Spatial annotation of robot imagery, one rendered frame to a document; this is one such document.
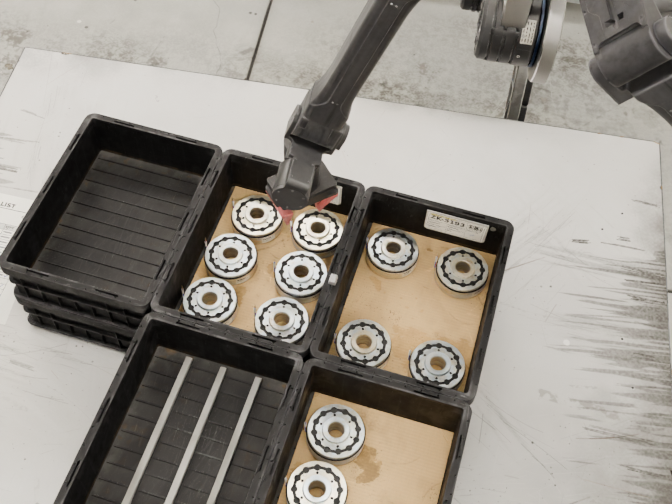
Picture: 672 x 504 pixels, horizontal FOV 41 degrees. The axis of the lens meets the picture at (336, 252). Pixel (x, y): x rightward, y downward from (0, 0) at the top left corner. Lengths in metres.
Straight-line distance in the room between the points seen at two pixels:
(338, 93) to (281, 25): 2.21
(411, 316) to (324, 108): 0.58
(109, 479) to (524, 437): 0.78
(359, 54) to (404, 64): 2.14
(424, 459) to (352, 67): 0.73
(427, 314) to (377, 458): 0.31
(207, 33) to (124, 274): 1.78
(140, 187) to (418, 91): 1.56
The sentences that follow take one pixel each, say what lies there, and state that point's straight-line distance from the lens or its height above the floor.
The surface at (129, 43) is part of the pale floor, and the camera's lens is 3.45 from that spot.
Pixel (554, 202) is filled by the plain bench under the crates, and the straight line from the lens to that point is 2.14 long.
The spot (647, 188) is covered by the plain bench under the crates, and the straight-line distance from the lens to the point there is 2.24.
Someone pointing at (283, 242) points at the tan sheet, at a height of 0.83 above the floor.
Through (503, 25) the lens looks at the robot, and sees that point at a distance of 1.78.
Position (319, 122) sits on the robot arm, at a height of 1.34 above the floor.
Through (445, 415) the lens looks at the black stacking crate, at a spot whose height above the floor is 0.88.
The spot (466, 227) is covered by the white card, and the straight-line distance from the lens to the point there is 1.80.
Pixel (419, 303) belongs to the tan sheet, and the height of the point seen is 0.83.
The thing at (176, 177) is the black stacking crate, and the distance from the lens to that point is 1.94.
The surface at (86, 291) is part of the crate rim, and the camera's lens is 1.69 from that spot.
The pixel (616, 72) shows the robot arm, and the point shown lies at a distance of 1.18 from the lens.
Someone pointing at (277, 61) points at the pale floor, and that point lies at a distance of 3.34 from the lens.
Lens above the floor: 2.34
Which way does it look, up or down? 56 degrees down
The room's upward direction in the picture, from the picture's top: 4 degrees clockwise
